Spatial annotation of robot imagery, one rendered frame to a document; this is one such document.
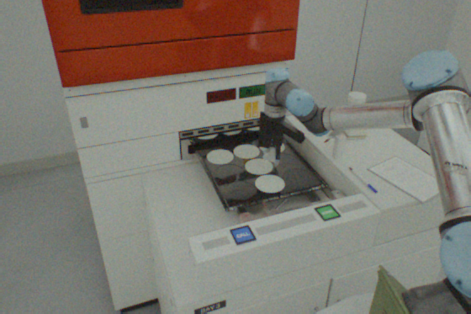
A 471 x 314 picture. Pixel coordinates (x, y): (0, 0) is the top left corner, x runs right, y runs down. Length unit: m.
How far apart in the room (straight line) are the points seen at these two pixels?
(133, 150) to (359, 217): 0.83
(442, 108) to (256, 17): 0.71
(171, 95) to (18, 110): 1.79
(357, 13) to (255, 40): 2.23
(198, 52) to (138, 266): 1.01
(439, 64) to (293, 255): 0.61
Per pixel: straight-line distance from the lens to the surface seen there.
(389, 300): 0.96
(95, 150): 1.50
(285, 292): 1.25
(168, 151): 1.54
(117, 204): 1.64
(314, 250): 1.17
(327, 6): 3.38
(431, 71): 0.97
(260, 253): 1.08
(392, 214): 1.27
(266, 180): 1.37
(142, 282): 1.98
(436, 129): 0.91
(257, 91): 1.54
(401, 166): 1.43
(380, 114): 1.15
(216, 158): 1.47
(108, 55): 1.30
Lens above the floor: 1.72
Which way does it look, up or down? 31 degrees down
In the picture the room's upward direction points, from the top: 1 degrees clockwise
